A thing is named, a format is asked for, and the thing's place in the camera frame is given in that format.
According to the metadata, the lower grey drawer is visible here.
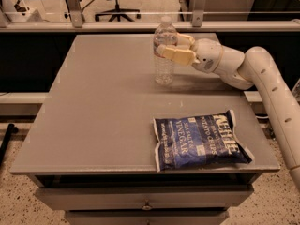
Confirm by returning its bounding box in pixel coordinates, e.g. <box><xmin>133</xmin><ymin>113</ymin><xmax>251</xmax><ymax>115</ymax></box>
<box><xmin>66</xmin><ymin>210</ymin><xmax>228</xmax><ymax>225</ymax></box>

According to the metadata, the upper grey drawer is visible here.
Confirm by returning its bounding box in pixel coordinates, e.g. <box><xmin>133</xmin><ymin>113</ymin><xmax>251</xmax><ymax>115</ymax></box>
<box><xmin>35</xmin><ymin>186</ymin><xmax>254</xmax><ymax>211</ymax></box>

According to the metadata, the black pole on floor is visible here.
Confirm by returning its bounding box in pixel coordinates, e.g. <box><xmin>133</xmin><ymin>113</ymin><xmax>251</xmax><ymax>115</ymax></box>
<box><xmin>0</xmin><ymin>124</ymin><xmax>18</xmax><ymax>165</ymax></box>

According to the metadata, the blue potato chips bag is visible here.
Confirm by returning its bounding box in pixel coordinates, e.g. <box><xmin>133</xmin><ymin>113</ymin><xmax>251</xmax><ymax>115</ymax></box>
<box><xmin>153</xmin><ymin>110</ymin><xmax>254</xmax><ymax>172</ymax></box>

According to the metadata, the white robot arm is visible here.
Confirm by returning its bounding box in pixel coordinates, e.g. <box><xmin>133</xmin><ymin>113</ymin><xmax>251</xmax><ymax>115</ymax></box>
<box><xmin>155</xmin><ymin>34</ymin><xmax>300</xmax><ymax>189</ymax></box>

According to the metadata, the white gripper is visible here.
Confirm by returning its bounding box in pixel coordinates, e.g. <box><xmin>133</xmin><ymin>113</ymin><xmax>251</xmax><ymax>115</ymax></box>
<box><xmin>157</xmin><ymin>33</ymin><xmax>223</xmax><ymax>73</ymax></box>

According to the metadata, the grey metal railing frame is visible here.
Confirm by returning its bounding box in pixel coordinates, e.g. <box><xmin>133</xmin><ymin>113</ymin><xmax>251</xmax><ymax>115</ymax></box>
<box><xmin>1</xmin><ymin>0</ymin><xmax>300</xmax><ymax>32</ymax></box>

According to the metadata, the clear plastic water bottle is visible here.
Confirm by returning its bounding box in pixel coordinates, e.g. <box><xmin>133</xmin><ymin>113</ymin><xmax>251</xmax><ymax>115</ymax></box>
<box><xmin>153</xmin><ymin>16</ymin><xmax>177</xmax><ymax>85</ymax></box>

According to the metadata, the grey cabinet with drawers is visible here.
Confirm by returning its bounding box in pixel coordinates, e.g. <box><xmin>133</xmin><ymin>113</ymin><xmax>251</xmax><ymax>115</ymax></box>
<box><xmin>11</xmin><ymin>34</ymin><xmax>279</xmax><ymax>214</ymax></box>

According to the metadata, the grey drawer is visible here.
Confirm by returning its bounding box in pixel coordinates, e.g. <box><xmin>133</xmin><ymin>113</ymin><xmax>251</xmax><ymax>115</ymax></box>
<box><xmin>35</xmin><ymin>186</ymin><xmax>254</xmax><ymax>211</ymax></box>
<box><xmin>66</xmin><ymin>210</ymin><xmax>228</xmax><ymax>225</ymax></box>

